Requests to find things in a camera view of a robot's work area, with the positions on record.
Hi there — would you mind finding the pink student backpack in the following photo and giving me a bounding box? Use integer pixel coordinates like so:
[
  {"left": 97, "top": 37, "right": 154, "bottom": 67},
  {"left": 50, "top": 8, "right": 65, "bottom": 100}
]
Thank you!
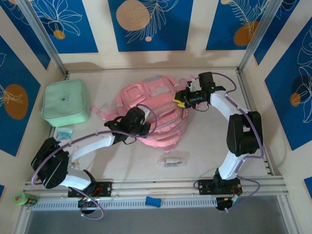
[{"left": 92, "top": 75, "right": 195, "bottom": 154}]

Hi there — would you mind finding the light green tape roll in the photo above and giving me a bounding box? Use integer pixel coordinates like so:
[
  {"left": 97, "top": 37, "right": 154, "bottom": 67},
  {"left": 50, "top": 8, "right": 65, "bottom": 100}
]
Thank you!
[{"left": 12, "top": 191, "right": 28, "bottom": 206}]

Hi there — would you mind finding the black cable connector box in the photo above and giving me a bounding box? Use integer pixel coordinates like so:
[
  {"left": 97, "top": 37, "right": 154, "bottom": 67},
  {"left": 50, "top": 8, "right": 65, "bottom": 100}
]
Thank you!
[
  {"left": 215, "top": 196, "right": 235, "bottom": 213},
  {"left": 77, "top": 196, "right": 100, "bottom": 216}
]

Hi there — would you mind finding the blue bone-shaped object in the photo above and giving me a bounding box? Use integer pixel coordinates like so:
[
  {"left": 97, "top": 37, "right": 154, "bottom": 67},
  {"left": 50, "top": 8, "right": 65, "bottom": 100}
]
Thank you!
[{"left": 145, "top": 196, "right": 161, "bottom": 208}]

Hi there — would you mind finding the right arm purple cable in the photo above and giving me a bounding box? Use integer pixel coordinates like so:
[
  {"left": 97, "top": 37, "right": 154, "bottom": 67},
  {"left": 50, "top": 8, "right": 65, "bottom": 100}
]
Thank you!
[{"left": 213, "top": 72, "right": 264, "bottom": 213}]

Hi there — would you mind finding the aluminium frame post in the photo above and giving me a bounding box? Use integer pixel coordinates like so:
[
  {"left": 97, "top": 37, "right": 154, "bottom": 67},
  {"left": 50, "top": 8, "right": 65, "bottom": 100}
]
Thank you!
[
  {"left": 18, "top": 0, "right": 69, "bottom": 75},
  {"left": 237, "top": 0, "right": 285, "bottom": 73}
]

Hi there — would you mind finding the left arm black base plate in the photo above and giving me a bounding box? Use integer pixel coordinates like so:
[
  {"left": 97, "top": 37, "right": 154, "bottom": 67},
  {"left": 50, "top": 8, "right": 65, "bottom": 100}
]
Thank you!
[{"left": 67, "top": 181, "right": 113, "bottom": 198}]

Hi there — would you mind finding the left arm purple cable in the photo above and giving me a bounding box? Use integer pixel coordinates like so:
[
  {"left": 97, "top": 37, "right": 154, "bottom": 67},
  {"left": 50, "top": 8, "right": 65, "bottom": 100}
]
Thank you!
[{"left": 32, "top": 104, "right": 157, "bottom": 221}]

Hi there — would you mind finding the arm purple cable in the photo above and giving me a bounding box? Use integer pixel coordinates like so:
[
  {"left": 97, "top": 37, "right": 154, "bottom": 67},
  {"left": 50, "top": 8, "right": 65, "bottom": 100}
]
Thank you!
[
  {"left": 32, "top": 104, "right": 157, "bottom": 221},
  {"left": 213, "top": 72, "right": 264, "bottom": 213}
]

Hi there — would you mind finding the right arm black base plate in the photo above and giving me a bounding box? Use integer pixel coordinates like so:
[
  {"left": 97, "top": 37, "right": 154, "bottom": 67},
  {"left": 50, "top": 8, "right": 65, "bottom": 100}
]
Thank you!
[{"left": 197, "top": 179, "right": 243, "bottom": 195}]

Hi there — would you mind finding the grey slotted cable duct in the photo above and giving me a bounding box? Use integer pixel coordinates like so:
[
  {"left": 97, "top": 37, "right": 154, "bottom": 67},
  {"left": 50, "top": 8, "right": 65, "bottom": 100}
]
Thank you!
[{"left": 31, "top": 197, "right": 219, "bottom": 211}]

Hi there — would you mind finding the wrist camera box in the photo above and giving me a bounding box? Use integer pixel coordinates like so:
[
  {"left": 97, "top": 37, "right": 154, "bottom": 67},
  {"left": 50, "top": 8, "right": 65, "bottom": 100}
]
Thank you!
[
  {"left": 126, "top": 107, "right": 152, "bottom": 125},
  {"left": 189, "top": 72, "right": 225, "bottom": 92}
]

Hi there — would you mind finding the blue white tissue packet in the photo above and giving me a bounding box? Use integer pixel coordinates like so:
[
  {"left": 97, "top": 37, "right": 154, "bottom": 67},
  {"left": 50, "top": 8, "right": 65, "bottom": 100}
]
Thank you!
[{"left": 55, "top": 127, "right": 74, "bottom": 141}]

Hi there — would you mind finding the mint green lunch bag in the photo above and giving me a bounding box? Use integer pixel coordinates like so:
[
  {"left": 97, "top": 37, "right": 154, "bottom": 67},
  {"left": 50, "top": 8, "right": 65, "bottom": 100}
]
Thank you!
[{"left": 41, "top": 78, "right": 89, "bottom": 127}]

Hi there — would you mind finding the aluminium table edge rail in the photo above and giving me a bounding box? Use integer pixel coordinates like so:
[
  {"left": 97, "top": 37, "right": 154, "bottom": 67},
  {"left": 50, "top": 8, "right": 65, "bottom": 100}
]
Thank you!
[{"left": 23, "top": 176, "right": 290, "bottom": 195}]

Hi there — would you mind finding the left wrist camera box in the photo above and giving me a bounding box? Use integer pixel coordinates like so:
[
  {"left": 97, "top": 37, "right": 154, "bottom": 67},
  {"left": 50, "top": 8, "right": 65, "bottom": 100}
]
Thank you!
[{"left": 126, "top": 107, "right": 152, "bottom": 125}]

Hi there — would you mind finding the clear plastic pencil pouch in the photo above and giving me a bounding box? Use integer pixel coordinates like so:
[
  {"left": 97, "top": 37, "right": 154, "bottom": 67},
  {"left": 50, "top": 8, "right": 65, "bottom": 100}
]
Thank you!
[{"left": 157, "top": 153, "right": 191, "bottom": 169}]

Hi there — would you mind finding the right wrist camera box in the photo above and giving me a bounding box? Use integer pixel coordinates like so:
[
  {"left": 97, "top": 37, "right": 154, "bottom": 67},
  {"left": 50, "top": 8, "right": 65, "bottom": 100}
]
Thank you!
[{"left": 189, "top": 72, "right": 225, "bottom": 92}]

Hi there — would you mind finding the dark green roll orange label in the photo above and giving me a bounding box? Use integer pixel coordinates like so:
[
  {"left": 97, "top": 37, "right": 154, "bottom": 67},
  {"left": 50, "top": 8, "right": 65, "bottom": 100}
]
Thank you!
[{"left": 24, "top": 194, "right": 40, "bottom": 208}]

